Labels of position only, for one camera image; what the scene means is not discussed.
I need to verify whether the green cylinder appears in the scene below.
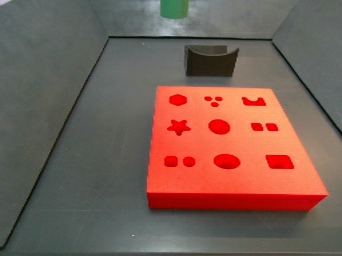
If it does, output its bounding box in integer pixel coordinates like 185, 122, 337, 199
161, 0, 189, 19

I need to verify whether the red shape sorting board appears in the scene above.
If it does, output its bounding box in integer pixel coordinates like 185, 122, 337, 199
147, 86, 328, 211

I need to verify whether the dark grey curved cradle block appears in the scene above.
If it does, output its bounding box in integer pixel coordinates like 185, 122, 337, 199
185, 45, 240, 77

